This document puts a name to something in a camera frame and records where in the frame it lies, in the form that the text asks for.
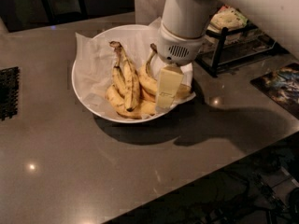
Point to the white paper bag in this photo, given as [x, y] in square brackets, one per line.
[147, 11]

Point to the black wire rack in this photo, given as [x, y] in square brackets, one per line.
[235, 48]

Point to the dark colourful picture mat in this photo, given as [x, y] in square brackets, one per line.
[282, 86]

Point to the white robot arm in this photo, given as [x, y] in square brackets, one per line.
[184, 23]

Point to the dark water dispenser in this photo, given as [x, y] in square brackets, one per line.
[64, 11]

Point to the single yellow banana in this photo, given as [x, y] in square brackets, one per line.
[149, 83]

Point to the black mesh mat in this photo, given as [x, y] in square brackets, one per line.
[9, 92]

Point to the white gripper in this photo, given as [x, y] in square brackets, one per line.
[175, 49]

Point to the white paper liner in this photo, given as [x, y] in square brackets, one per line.
[119, 76]

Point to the white bowl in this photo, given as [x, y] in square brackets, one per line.
[91, 73]

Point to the yellow banana bunch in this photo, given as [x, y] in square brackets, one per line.
[124, 92]

